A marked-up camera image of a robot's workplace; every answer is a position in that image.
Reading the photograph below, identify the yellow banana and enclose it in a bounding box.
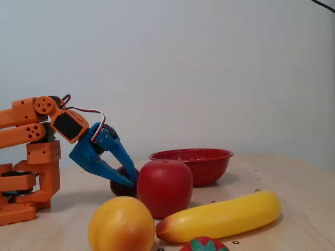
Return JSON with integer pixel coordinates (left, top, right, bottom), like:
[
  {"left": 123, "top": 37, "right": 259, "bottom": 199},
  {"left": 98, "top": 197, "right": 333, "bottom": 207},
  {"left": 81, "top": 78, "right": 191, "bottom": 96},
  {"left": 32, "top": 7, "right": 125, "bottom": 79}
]
[{"left": 155, "top": 189, "right": 282, "bottom": 244}]

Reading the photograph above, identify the red strawberry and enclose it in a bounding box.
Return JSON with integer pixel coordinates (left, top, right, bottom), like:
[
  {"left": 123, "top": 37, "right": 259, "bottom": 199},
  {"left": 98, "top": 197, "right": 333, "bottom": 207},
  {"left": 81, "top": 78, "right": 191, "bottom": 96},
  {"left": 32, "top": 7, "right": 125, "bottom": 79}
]
[{"left": 179, "top": 236, "right": 231, "bottom": 251}]

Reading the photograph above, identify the orange fruit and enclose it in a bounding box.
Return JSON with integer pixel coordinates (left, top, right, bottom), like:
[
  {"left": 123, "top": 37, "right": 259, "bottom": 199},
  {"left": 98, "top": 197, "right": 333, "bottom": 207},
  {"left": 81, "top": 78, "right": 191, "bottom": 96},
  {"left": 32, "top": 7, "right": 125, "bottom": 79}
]
[{"left": 88, "top": 196, "right": 155, "bottom": 251}]

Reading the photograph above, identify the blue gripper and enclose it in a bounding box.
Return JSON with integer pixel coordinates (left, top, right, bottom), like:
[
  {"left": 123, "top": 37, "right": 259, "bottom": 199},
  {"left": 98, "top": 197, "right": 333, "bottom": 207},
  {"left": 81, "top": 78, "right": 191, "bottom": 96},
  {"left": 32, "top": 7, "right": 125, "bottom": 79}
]
[{"left": 69, "top": 122, "right": 139, "bottom": 187}]

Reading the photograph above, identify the orange robot base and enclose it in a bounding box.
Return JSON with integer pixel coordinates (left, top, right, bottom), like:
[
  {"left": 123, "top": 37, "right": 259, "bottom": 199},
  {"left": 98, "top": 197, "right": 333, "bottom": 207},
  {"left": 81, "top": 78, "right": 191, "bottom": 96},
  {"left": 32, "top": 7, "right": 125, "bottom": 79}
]
[{"left": 0, "top": 159, "right": 61, "bottom": 227}]

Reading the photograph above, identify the red white servo cable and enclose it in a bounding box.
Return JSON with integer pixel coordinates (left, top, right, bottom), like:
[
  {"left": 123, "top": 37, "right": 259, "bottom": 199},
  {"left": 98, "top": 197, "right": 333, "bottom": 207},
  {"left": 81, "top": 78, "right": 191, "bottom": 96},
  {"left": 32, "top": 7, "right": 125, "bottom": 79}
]
[{"left": 59, "top": 94, "right": 107, "bottom": 143}]

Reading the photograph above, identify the black cable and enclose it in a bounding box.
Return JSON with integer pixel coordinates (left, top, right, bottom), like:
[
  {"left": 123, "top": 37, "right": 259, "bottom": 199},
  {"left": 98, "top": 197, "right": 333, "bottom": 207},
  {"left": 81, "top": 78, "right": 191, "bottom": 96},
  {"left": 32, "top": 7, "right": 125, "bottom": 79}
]
[{"left": 311, "top": 0, "right": 335, "bottom": 14}]

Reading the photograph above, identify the dark purple plum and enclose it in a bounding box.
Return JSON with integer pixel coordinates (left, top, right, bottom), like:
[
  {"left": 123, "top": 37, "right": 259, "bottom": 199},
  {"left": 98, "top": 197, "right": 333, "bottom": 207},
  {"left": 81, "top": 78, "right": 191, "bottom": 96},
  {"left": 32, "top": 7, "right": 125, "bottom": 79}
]
[{"left": 109, "top": 166, "right": 141, "bottom": 197}]

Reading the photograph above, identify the red apple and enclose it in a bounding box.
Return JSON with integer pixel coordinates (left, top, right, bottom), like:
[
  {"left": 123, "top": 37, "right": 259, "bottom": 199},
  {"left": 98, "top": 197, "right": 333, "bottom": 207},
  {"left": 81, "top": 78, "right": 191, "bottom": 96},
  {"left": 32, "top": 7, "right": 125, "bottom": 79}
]
[{"left": 137, "top": 159, "right": 194, "bottom": 220}]

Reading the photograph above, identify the red speckled bowl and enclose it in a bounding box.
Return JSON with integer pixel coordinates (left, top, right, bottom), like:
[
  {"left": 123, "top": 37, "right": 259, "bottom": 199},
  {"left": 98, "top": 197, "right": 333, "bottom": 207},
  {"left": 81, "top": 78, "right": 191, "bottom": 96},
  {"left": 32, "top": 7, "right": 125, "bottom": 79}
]
[{"left": 148, "top": 148, "right": 235, "bottom": 188}]

